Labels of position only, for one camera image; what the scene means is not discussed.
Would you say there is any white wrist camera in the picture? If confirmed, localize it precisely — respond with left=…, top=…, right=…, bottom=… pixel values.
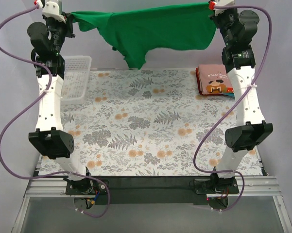
left=34, top=0, right=66, bottom=22
left=208, top=0, right=235, bottom=10

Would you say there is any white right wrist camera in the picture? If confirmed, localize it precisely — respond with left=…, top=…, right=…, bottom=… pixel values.
left=208, top=0, right=235, bottom=10

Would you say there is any blue folded t shirt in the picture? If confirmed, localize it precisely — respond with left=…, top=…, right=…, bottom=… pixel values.
left=223, top=93, right=235, bottom=98

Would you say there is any green t shirt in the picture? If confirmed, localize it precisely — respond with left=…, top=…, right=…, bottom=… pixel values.
left=72, top=2, right=216, bottom=69

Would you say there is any floral table mat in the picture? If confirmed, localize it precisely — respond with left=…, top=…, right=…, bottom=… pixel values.
left=38, top=69, right=265, bottom=177

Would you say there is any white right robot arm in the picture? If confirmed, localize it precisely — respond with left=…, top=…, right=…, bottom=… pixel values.
left=206, top=4, right=273, bottom=193

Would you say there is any aluminium rail frame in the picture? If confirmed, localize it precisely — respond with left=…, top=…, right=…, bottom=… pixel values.
left=14, top=106, right=292, bottom=233

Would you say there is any red folded t shirt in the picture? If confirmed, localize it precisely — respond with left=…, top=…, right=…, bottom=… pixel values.
left=195, top=68, right=203, bottom=96

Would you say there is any white plastic basket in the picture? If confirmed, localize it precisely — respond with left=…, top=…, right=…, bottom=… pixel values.
left=61, top=55, right=92, bottom=105

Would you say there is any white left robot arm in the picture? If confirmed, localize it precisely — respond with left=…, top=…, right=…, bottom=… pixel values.
left=27, top=13, right=94, bottom=194

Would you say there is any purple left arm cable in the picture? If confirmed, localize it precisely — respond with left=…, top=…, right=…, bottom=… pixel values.
left=0, top=4, right=110, bottom=218

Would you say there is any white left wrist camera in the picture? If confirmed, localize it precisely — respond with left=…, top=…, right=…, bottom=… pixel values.
left=34, top=0, right=66, bottom=22

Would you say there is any pink folded t shirt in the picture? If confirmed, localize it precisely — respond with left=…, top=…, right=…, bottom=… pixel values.
left=198, top=65, right=234, bottom=96

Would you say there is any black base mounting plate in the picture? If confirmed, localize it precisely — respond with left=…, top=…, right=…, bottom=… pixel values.
left=65, top=175, right=241, bottom=206

